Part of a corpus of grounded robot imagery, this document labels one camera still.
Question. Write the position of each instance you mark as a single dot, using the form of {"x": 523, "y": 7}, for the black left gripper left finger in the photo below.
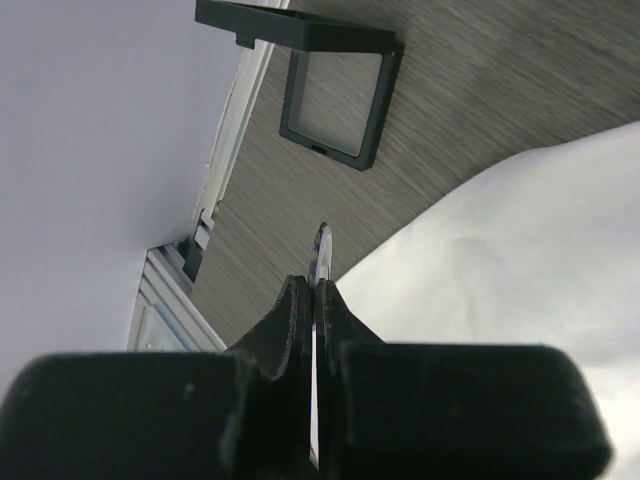
{"x": 240, "y": 414}

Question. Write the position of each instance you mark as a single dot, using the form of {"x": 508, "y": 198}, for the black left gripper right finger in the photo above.
{"x": 448, "y": 411}

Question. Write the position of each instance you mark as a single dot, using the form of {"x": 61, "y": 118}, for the round blue badge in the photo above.
{"x": 321, "y": 258}

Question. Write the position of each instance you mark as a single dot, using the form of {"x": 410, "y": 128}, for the white t-shirt flower print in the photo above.
{"x": 543, "y": 247}

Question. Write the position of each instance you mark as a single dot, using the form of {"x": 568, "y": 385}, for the aluminium frame rail front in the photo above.
{"x": 165, "y": 317}

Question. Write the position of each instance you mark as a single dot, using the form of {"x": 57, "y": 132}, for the black frame box left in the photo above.
{"x": 340, "y": 80}

